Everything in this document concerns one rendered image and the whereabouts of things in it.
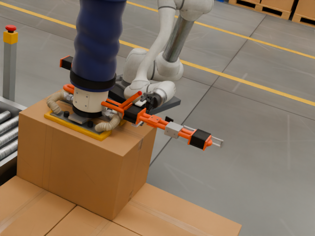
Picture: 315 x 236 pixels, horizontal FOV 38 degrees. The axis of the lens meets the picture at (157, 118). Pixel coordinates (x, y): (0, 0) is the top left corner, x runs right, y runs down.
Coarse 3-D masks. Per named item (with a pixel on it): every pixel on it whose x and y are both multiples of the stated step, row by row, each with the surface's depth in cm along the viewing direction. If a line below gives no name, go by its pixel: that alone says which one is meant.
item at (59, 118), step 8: (48, 112) 232; (64, 112) 229; (56, 120) 228; (64, 120) 228; (72, 120) 228; (72, 128) 225; (80, 128) 224; (88, 128) 225; (96, 136) 221; (104, 136) 222
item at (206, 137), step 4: (196, 132) 214; (200, 132) 215; (192, 136) 211; (196, 136) 211; (200, 136) 212; (204, 136) 212; (208, 136) 213; (188, 140) 212; (192, 140) 213; (196, 140) 212; (200, 140) 211; (204, 140) 209; (208, 140) 211; (188, 144) 213; (192, 144) 213; (196, 144) 212; (200, 144) 212; (204, 144) 209; (200, 148) 212; (204, 148) 210
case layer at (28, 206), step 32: (0, 192) 236; (32, 192) 241; (160, 192) 260; (0, 224) 217; (32, 224) 221; (64, 224) 225; (96, 224) 229; (128, 224) 233; (160, 224) 238; (192, 224) 242; (224, 224) 247
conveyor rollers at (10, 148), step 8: (8, 112) 304; (0, 120) 297; (8, 120) 295; (16, 120) 298; (0, 128) 286; (8, 128) 292; (16, 128) 288; (8, 136) 281; (0, 144) 275; (8, 144) 273; (16, 144) 275; (0, 152) 265; (8, 152) 269
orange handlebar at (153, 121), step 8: (64, 88) 233; (72, 88) 236; (104, 104) 226; (120, 112) 224; (144, 120) 220; (152, 120) 218; (160, 120) 221; (160, 128) 218; (184, 128) 218; (184, 136) 214; (208, 144) 211
